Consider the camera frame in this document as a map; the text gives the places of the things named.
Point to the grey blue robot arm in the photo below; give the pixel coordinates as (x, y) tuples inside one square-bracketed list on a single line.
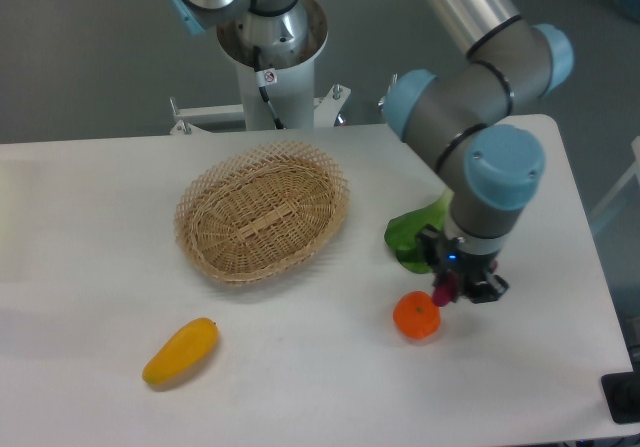
[(457, 126)]

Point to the black device at table edge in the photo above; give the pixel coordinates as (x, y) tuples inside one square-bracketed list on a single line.
[(621, 391)]

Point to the woven wicker basket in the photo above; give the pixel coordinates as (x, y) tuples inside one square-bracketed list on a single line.
[(261, 212)]

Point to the green bok choy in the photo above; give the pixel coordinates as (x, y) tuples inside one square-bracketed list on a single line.
[(400, 233)]

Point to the yellow mango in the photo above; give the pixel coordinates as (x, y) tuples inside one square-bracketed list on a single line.
[(188, 346)]

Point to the purple sweet potato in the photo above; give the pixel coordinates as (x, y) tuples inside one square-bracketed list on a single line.
[(443, 297)]

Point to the orange tangerine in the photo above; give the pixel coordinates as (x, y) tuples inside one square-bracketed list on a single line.
[(416, 316)]

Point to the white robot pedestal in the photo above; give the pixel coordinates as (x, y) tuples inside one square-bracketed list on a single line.
[(274, 58)]

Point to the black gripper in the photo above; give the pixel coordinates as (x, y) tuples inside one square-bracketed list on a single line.
[(474, 268)]

